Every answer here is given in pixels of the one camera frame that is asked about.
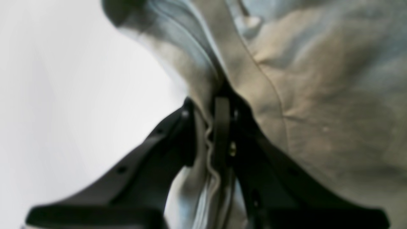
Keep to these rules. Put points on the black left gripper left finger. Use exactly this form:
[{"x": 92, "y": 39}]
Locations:
[{"x": 134, "y": 192}]

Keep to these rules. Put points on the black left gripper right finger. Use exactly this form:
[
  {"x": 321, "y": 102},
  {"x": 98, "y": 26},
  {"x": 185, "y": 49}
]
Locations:
[{"x": 277, "y": 192}]

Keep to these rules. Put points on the beige t-shirt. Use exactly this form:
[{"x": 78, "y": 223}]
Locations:
[{"x": 325, "y": 80}]

